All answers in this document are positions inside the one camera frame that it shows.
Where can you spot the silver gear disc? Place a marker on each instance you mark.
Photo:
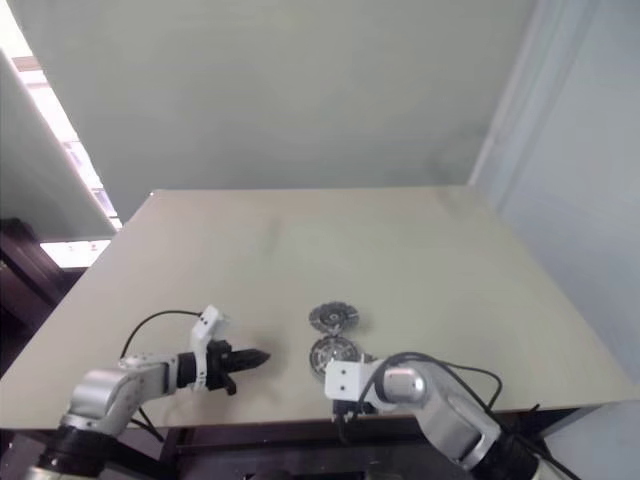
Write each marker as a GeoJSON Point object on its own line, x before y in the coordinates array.
{"type": "Point", "coordinates": [327, 352]}

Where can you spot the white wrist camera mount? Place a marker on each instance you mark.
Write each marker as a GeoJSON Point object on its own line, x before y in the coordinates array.
{"type": "Point", "coordinates": [345, 380]}
{"type": "Point", "coordinates": [206, 325]}

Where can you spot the dark wooden furniture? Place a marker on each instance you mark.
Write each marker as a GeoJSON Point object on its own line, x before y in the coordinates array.
{"type": "Point", "coordinates": [25, 270]}

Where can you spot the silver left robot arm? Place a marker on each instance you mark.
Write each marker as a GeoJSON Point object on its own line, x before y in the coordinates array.
{"type": "Point", "coordinates": [100, 390]}

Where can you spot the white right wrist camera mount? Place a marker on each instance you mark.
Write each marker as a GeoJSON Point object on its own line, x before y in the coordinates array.
{"type": "Point", "coordinates": [345, 380]}

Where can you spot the dark gear disc top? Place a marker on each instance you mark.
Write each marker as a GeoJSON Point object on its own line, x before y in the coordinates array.
{"type": "Point", "coordinates": [330, 317]}

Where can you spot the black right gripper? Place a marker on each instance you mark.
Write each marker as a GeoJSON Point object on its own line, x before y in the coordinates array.
{"type": "Point", "coordinates": [345, 407]}

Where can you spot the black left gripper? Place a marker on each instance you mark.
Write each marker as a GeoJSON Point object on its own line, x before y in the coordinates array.
{"type": "Point", "coordinates": [218, 367]}

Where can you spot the dark table frame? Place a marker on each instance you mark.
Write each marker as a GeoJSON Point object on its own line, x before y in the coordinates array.
{"type": "Point", "coordinates": [280, 450]}

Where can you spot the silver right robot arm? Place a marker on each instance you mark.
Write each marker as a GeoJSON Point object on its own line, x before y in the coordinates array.
{"type": "Point", "coordinates": [450, 400]}

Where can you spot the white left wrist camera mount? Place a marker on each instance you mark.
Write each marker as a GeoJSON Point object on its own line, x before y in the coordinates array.
{"type": "Point", "coordinates": [206, 325]}

